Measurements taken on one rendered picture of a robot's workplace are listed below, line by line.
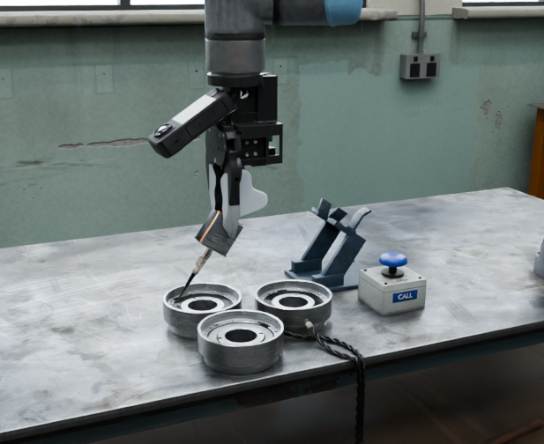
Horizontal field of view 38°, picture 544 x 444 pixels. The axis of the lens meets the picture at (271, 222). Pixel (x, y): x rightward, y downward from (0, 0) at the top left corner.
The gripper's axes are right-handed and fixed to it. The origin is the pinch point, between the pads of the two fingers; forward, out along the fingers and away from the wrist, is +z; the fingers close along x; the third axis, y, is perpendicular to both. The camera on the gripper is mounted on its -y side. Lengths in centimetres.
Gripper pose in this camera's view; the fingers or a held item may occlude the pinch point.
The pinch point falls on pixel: (222, 225)
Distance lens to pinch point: 104.4
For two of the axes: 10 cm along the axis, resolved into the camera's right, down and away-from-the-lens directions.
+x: -4.1, -2.7, 8.7
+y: 9.1, -1.2, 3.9
